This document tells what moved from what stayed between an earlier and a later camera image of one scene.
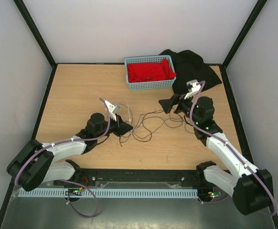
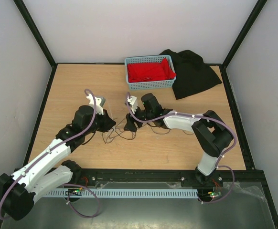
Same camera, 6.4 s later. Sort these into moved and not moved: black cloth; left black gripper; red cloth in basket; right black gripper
Moved: left black gripper; right black gripper
Not moved: red cloth in basket; black cloth
